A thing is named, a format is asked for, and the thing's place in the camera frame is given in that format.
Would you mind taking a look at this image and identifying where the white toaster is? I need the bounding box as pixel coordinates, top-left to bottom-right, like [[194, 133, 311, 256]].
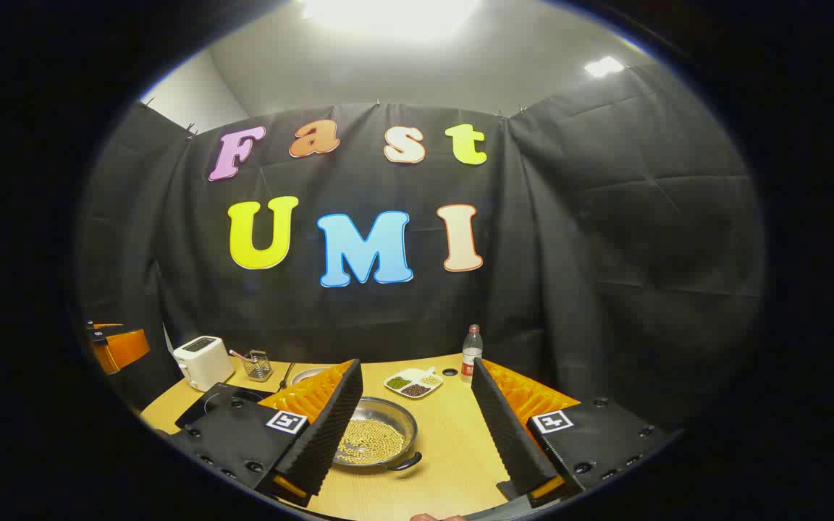
[[172, 336, 235, 392]]

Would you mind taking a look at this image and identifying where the black backdrop cloth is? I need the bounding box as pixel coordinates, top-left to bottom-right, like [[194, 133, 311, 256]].
[[73, 62, 769, 435]]

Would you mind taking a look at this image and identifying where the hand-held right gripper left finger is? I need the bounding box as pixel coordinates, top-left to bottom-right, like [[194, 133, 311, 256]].
[[167, 360, 364, 507]]

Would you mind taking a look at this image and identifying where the white divided bean dish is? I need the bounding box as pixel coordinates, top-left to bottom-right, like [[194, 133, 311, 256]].
[[384, 367, 444, 399]]

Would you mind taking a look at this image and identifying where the black induction cooktop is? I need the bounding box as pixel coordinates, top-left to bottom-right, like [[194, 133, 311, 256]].
[[174, 382, 273, 429]]

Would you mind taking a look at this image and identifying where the large ceiling light panel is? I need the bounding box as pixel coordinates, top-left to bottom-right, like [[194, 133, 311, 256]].
[[301, 0, 483, 41]]

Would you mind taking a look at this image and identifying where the clear plastic water bottle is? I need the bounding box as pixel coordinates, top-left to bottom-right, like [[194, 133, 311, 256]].
[[461, 324, 484, 384]]

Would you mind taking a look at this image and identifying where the pile of soybeans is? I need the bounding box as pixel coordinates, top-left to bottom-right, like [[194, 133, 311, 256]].
[[335, 418, 405, 465]]

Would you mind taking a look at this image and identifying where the small ceiling light panel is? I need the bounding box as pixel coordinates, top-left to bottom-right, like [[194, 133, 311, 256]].
[[584, 56, 626, 79]]

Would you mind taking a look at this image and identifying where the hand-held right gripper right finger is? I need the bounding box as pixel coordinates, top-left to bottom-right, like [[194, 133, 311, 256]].
[[471, 357, 678, 509]]

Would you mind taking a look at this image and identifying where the wire mesh utensil holder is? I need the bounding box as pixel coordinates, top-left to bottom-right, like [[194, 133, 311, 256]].
[[243, 350, 274, 383]]

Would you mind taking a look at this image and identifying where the steel pot with black handles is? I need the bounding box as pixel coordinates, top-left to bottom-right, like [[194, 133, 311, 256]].
[[329, 396, 424, 473]]

